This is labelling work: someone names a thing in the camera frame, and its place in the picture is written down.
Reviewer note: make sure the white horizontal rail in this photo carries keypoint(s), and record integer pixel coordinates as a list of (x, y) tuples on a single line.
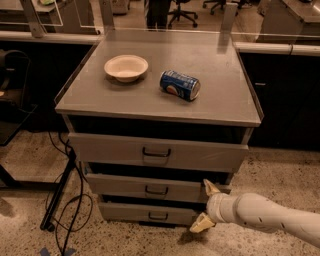
[(246, 47)]

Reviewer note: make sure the white paper bowl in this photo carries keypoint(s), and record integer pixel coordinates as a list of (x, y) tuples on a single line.
[(126, 68)]

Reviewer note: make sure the grey top drawer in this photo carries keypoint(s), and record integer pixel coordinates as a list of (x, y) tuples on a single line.
[(164, 153)]

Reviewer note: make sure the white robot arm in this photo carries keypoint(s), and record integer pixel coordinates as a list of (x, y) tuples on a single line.
[(253, 211)]

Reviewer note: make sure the blue Pepsi can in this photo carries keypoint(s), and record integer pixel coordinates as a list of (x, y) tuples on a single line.
[(181, 85)]

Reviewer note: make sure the black floor stand leg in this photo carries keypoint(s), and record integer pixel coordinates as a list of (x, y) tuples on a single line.
[(46, 223)]

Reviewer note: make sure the black chair at left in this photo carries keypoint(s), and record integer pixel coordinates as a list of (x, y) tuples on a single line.
[(15, 107)]

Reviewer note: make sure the person legs in background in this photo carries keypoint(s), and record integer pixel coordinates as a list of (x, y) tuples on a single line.
[(156, 12)]

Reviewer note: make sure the grey bottom drawer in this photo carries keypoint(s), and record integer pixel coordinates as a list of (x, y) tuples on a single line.
[(147, 213)]

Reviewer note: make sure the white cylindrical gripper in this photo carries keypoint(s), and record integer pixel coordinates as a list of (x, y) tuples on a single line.
[(214, 207)]

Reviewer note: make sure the grey metal drawer cabinet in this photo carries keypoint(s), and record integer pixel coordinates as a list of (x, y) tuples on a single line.
[(225, 110)]

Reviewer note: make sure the grey drawer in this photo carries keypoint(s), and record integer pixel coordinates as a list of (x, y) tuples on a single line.
[(147, 188), (164, 153), (147, 213)]

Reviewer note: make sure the black office chair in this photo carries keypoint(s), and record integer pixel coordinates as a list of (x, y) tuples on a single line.
[(177, 13), (222, 3)]

